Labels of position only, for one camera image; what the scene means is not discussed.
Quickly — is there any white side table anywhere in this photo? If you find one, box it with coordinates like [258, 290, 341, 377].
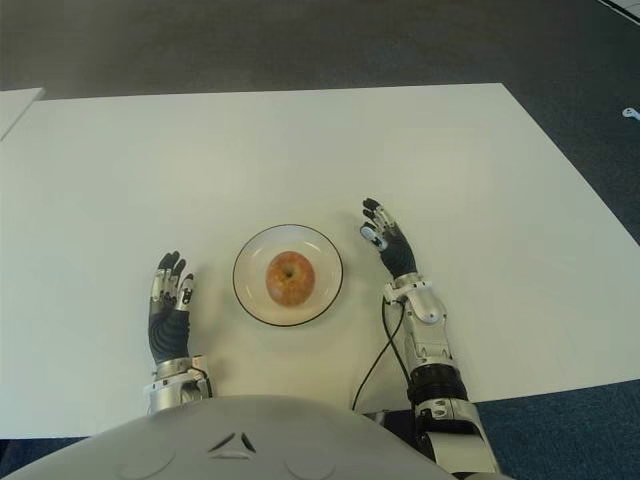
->
[0, 87, 46, 141]

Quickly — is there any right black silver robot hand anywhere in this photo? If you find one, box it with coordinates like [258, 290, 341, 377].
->
[360, 197, 420, 280]

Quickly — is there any black cable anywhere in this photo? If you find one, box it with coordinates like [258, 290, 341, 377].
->
[350, 294, 409, 411]

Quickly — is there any white plate black rim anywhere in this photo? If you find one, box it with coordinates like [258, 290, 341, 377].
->
[232, 223, 345, 329]

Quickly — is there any red yellow apple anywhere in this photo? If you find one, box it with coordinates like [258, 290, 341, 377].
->
[265, 251, 316, 306]

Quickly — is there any grey robot torso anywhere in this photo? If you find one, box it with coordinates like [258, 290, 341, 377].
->
[0, 394, 461, 480]

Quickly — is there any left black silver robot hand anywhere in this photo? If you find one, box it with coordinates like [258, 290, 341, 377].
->
[147, 251, 196, 365]

